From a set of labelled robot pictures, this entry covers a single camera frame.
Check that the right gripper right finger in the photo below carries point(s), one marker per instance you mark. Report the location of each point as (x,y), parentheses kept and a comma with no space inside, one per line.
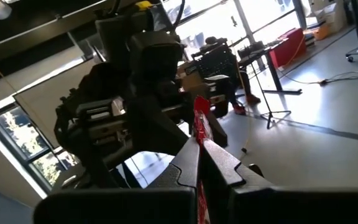
(291,205)

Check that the stacked white boxes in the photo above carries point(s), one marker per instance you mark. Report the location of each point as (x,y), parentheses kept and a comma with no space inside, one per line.
(328,15)

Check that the person's foot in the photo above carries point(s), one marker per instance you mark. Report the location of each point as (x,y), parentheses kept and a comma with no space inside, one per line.
(253,99)
(239,109)

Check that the red KitKat pack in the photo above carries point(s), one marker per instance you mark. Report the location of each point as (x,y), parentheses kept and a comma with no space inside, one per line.
(202,124)

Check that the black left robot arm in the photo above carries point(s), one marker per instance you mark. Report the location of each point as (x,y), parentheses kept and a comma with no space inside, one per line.
(120,31)

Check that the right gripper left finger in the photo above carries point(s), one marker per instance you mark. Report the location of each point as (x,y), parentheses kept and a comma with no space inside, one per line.
(120,205)

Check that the yellow gripper tag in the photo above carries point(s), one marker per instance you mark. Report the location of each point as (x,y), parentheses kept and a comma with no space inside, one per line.
(143,4)

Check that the person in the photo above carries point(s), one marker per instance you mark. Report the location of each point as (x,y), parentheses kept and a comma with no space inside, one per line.
(211,40)

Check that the cardboard box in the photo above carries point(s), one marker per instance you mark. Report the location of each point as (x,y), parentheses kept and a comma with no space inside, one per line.
(191,81)

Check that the black mesh office chair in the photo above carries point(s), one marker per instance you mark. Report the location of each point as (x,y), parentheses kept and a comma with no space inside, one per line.
(216,63)

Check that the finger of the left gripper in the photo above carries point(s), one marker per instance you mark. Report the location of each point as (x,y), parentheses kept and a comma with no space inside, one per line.
(217,133)
(157,130)

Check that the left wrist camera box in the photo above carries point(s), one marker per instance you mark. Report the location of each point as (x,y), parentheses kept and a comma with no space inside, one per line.
(154,56)

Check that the black tripod stand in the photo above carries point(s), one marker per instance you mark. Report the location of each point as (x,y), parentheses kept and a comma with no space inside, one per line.
(269,118)

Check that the black desk red panel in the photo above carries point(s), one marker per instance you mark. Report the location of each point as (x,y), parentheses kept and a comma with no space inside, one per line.
(287,46)

